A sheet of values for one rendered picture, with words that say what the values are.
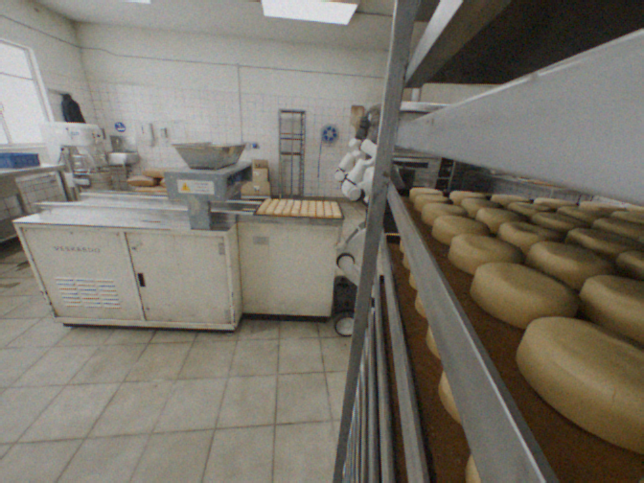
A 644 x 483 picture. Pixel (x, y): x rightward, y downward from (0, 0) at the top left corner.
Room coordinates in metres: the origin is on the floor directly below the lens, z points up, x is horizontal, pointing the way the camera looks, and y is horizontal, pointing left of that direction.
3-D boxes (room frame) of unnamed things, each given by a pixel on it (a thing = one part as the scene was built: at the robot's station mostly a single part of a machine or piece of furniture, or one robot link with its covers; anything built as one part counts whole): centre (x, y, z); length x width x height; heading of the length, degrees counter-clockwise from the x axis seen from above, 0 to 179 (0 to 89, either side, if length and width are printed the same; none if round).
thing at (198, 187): (1.79, 0.70, 1.01); 0.72 x 0.33 x 0.34; 1
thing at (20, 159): (3.08, 3.65, 0.95); 0.40 x 0.30 x 0.14; 10
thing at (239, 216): (1.64, 0.81, 0.87); 2.01 x 0.03 x 0.07; 91
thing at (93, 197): (1.93, 0.82, 0.87); 2.01 x 0.03 x 0.07; 91
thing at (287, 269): (1.80, 0.20, 0.45); 0.70 x 0.34 x 0.90; 91
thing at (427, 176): (5.40, -1.81, 1.01); 1.56 x 1.20 x 2.01; 97
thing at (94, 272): (1.78, 1.18, 0.42); 1.28 x 0.72 x 0.84; 91
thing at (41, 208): (1.57, 1.17, 0.88); 1.28 x 0.01 x 0.07; 91
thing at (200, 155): (1.79, 0.70, 1.25); 0.56 x 0.29 x 0.14; 1
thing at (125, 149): (5.16, 3.80, 0.93); 0.99 x 0.38 x 1.09; 97
